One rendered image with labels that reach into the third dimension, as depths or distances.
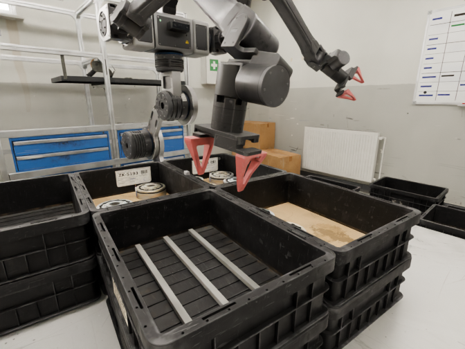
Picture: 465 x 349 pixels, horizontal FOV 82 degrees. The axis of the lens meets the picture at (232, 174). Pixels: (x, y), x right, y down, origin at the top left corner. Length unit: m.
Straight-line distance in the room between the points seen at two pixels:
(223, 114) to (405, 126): 3.29
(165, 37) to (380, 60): 2.86
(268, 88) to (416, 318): 0.60
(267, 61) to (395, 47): 3.37
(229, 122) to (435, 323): 0.62
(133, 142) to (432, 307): 1.55
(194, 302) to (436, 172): 3.33
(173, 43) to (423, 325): 1.31
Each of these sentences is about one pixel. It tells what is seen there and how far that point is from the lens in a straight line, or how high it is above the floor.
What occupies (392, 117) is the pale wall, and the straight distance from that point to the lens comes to 3.69.
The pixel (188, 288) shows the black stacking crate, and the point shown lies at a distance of 0.54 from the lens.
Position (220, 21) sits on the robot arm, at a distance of 0.55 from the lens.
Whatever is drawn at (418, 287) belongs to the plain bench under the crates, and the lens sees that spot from 0.89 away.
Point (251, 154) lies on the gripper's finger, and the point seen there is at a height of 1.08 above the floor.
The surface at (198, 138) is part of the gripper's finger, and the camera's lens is 0.50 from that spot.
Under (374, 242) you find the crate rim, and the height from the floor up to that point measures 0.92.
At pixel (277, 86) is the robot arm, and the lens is 0.40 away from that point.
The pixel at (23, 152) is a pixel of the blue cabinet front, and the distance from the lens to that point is 2.66.
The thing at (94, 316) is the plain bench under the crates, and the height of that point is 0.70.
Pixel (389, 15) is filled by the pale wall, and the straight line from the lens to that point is 3.84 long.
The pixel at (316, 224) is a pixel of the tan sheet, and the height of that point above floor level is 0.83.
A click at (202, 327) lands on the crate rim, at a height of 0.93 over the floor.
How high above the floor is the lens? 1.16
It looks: 16 degrees down
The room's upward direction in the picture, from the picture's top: straight up
